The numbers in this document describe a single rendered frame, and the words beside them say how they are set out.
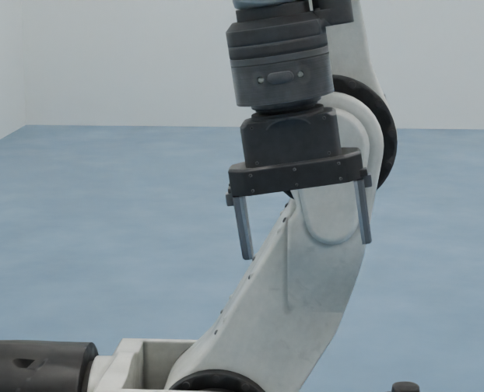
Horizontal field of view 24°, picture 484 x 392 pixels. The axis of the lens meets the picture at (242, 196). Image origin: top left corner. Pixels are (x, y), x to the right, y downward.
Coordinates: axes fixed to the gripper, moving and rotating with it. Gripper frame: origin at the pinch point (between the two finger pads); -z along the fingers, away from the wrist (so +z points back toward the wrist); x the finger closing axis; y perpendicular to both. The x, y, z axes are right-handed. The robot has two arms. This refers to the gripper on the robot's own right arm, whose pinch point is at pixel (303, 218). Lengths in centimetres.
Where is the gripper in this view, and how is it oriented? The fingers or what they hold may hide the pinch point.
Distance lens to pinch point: 103.0
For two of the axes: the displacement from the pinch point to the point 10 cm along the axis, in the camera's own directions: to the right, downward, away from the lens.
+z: -1.5, -9.7, -1.7
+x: 9.9, -1.4, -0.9
